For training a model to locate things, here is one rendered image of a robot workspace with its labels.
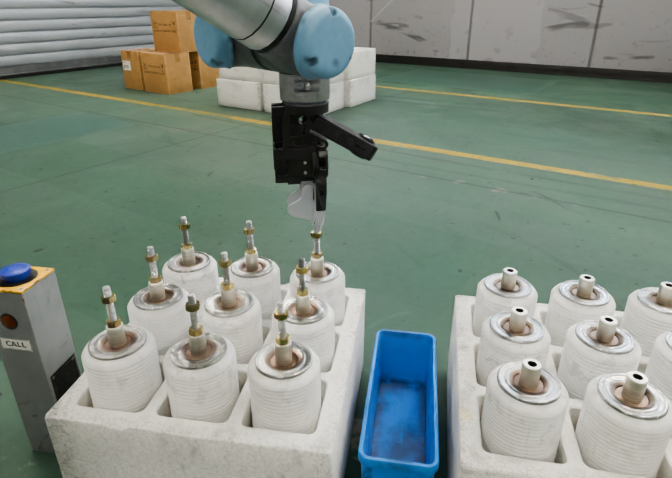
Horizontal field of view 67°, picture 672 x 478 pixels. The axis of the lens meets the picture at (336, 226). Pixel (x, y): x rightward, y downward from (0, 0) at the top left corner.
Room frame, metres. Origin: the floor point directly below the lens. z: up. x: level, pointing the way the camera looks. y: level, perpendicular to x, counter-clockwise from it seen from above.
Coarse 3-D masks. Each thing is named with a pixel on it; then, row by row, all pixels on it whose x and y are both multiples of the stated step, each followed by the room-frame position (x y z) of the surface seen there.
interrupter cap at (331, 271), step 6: (306, 264) 0.79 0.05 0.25; (324, 264) 0.79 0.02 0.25; (330, 264) 0.79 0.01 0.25; (324, 270) 0.78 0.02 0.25; (330, 270) 0.77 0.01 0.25; (336, 270) 0.77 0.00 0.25; (306, 276) 0.75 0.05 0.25; (312, 276) 0.76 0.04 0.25; (318, 276) 0.76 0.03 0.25; (324, 276) 0.75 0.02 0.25; (330, 276) 0.75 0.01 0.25; (336, 276) 0.75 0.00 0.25; (306, 282) 0.73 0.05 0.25; (312, 282) 0.73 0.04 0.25; (318, 282) 0.73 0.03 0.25; (324, 282) 0.73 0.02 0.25
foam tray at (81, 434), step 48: (288, 288) 0.83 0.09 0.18; (336, 336) 0.69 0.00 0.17; (240, 384) 0.60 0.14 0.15; (336, 384) 0.57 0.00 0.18; (96, 432) 0.50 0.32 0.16; (144, 432) 0.49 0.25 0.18; (192, 432) 0.48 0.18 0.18; (240, 432) 0.48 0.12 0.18; (288, 432) 0.48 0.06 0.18; (336, 432) 0.48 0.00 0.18
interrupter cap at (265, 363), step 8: (272, 344) 0.56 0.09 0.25; (296, 344) 0.56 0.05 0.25; (264, 352) 0.55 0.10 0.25; (272, 352) 0.55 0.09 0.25; (296, 352) 0.55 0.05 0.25; (304, 352) 0.55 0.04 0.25; (256, 360) 0.53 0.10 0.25; (264, 360) 0.53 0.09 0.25; (272, 360) 0.53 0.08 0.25; (296, 360) 0.53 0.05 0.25; (304, 360) 0.53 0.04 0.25; (312, 360) 0.53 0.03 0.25; (256, 368) 0.52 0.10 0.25; (264, 368) 0.52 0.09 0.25; (272, 368) 0.52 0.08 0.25; (280, 368) 0.52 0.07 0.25; (288, 368) 0.52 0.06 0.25; (296, 368) 0.51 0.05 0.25; (304, 368) 0.51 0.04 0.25; (272, 376) 0.50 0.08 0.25; (280, 376) 0.50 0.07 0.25; (288, 376) 0.50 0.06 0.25; (296, 376) 0.50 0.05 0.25
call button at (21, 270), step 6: (12, 264) 0.65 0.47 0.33; (18, 264) 0.65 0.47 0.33; (24, 264) 0.65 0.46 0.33; (0, 270) 0.64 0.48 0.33; (6, 270) 0.63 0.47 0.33; (12, 270) 0.63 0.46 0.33; (18, 270) 0.63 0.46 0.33; (24, 270) 0.64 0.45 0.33; (30, 270) 0.65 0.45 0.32; (0, 276) 0.62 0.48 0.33; (6, 276) 0.62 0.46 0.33; (12, 276) 0.62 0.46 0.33; (18, 276) 0.63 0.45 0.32; (24, 276) 0.63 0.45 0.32; (12, 282) 0.63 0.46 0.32
